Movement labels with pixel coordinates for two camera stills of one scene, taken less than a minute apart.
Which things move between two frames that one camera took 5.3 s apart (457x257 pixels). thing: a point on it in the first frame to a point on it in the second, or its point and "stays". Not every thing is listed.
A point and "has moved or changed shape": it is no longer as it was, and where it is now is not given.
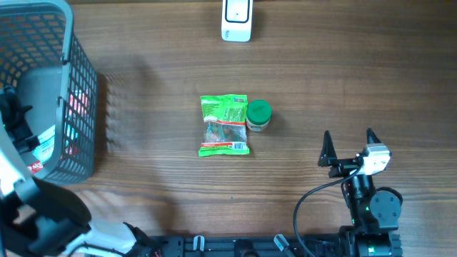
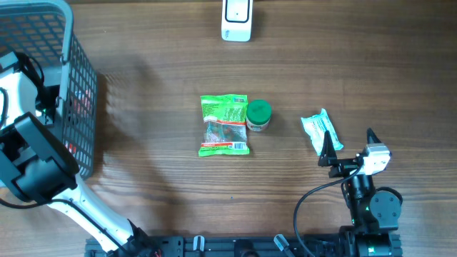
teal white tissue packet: [46, 148] has moved or changed shape
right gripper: [328, 157] stays
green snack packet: [223, 125] stays
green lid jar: [258, 115] stays
